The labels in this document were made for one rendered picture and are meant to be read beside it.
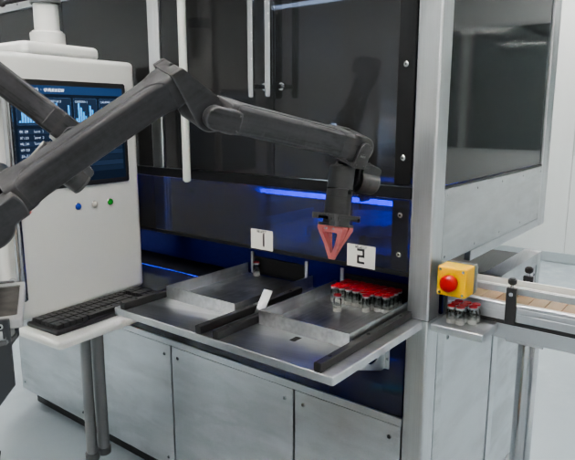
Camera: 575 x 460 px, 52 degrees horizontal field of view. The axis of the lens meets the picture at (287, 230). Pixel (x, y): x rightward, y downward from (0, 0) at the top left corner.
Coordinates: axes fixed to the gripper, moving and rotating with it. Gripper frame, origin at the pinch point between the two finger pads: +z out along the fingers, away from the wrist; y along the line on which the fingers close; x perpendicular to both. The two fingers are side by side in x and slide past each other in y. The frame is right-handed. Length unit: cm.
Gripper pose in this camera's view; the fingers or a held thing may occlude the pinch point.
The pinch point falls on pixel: (331, 256)
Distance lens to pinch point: 129.0
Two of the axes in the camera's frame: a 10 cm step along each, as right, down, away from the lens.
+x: -7.9, -1.1, 6.0
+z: -1.1, 9.9, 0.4
